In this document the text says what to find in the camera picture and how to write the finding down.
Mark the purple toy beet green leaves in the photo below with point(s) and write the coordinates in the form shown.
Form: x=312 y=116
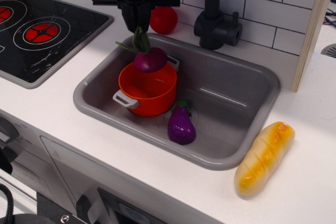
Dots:
x=148 y=59

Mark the grey plastic sink basin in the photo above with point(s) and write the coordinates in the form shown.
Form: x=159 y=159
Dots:
x=220 y=106

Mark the red toy tomato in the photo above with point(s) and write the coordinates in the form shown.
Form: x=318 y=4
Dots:
x=163 y=20

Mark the dark grey toy faucet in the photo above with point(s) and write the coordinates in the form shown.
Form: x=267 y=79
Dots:
x=213 y=30

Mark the black toy stove top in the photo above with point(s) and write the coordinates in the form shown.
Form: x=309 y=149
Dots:
x=39 y=36

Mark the purple toy eggplant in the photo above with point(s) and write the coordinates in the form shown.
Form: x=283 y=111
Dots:
x=180 y=127

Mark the light wooden side panel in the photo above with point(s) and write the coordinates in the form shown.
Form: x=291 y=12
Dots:
x=310 y=40

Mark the grey oven knob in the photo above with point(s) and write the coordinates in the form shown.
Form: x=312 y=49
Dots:
x=8 y=131

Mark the white toy oven front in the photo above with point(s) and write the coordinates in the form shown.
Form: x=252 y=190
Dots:
x=97 y=193

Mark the toy bread loaf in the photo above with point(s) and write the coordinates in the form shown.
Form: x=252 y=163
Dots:
x=265 y=155

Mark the grey round drain grate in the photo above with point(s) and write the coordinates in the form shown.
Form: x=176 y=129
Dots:
x=330 y=51

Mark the orange toy pot grey handles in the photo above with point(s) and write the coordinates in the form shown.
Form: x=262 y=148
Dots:
x=148 y=94

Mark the black metal base plate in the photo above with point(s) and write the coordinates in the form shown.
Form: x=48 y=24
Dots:
x=47 y=212

